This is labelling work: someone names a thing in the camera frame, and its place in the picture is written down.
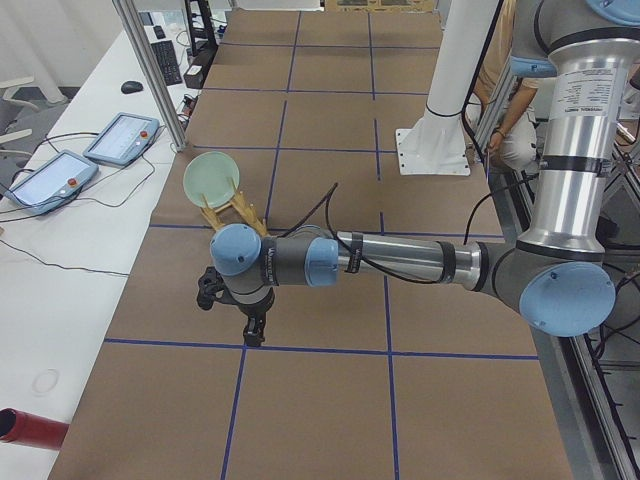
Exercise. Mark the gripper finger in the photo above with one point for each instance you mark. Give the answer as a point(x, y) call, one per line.
point(254, 331)

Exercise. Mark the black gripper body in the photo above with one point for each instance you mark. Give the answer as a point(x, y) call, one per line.
point(253, 314)

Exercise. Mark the light green plate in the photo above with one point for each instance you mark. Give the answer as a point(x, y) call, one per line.
point(210, 179)

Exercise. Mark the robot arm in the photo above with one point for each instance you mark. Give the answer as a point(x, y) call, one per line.
point(553, 274)

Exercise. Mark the wooden dish rack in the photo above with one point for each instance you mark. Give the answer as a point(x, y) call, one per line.
point(237, 207)

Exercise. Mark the far teach pendant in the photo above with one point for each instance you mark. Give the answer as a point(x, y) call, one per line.
point(123, 140)

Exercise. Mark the teach pendant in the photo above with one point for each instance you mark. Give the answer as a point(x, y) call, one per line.
point(123, 140)
point(53, 183)

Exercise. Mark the near teach pendant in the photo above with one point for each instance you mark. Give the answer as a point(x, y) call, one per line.
point(53, 183)

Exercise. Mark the red cylinder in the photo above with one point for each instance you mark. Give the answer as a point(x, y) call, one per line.
point(31, 430)

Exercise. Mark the black computer mouse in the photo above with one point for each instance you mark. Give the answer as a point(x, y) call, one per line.
point(130, 87)

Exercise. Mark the black keyboard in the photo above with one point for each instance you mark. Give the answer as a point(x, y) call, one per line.
point(165, 55)

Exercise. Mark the seated person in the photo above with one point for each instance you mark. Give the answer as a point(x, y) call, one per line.
point(513, 143)

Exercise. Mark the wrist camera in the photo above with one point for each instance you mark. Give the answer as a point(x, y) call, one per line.
point(211, 289)

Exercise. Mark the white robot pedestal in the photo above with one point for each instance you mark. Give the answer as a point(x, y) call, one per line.
point(435, 145)

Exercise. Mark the aluminium frame post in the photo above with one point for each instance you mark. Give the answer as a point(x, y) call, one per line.
point(135, 31)

